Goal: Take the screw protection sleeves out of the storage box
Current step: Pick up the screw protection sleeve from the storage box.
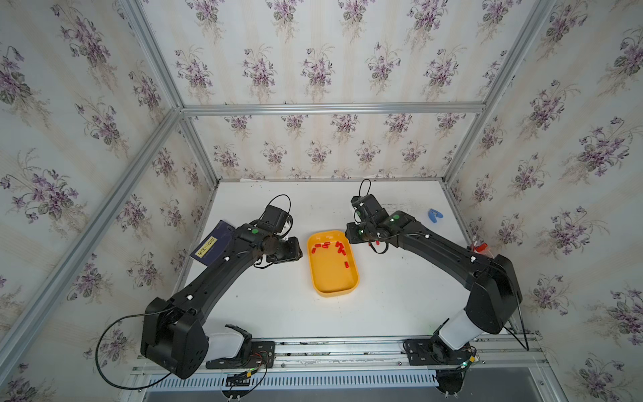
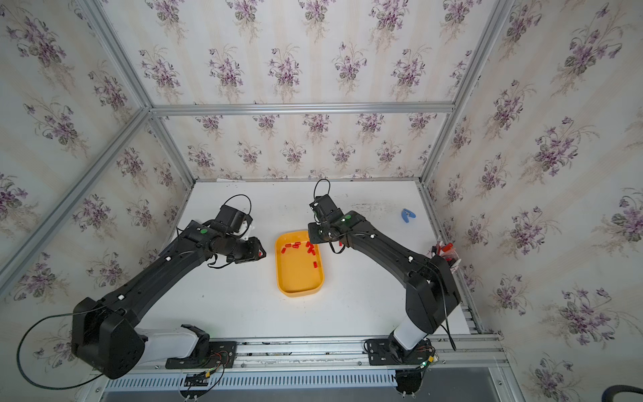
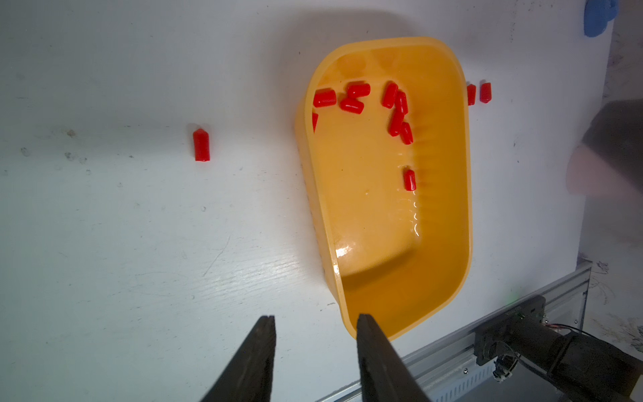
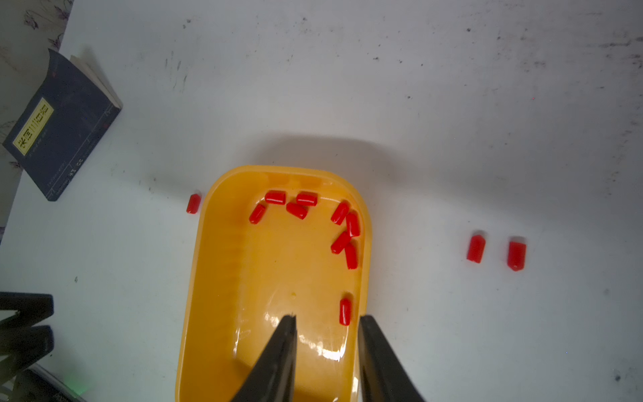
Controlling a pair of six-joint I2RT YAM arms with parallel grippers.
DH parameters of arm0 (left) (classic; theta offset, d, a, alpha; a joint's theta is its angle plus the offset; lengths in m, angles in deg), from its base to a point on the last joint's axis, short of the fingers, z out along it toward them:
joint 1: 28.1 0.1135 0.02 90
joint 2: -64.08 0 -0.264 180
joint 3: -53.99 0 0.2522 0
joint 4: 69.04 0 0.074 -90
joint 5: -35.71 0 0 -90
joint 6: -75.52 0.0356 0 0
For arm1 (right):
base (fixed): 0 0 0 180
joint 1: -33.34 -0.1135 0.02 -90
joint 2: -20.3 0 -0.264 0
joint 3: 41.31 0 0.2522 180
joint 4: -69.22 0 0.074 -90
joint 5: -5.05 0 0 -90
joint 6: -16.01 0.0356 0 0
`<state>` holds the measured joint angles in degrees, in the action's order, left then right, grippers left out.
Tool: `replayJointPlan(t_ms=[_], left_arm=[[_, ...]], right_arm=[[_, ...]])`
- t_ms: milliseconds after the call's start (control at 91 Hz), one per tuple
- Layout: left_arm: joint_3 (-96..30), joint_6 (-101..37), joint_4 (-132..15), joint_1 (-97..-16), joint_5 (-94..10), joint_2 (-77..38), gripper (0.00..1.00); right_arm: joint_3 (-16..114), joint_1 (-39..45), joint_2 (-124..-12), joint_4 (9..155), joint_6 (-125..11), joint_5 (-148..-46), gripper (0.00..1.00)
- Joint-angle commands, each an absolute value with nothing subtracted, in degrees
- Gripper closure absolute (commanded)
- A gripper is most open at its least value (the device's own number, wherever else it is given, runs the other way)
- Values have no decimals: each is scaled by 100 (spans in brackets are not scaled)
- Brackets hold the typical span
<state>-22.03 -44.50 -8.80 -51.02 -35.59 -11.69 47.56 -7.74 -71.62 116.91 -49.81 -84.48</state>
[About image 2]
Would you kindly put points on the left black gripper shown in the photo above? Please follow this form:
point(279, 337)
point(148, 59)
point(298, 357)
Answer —
point(254, 253)

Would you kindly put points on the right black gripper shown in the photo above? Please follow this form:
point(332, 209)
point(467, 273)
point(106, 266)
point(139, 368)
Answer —
point(311, 233)

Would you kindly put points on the yellow plastic storage box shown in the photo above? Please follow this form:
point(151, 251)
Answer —
point(295, 273)

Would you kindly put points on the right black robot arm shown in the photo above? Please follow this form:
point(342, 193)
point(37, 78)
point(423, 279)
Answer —
point(431, 293)

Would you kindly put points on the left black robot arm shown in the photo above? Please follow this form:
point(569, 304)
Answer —
point(104, 333)

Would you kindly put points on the blue plastic clip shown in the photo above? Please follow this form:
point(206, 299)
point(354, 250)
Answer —
point(407, 215)

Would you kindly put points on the pink pen holder cup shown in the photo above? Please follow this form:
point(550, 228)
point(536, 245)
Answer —
point(447, 252)

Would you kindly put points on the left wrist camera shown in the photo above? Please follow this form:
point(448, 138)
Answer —
point(232, 221)

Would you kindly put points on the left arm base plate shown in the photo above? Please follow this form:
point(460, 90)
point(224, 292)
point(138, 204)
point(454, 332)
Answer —
point(217, 352)

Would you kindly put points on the aluminium rail frame front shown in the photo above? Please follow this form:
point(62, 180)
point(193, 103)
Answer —
point(327, 363)

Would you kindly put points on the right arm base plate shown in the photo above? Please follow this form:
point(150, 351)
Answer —
point(388, 352)

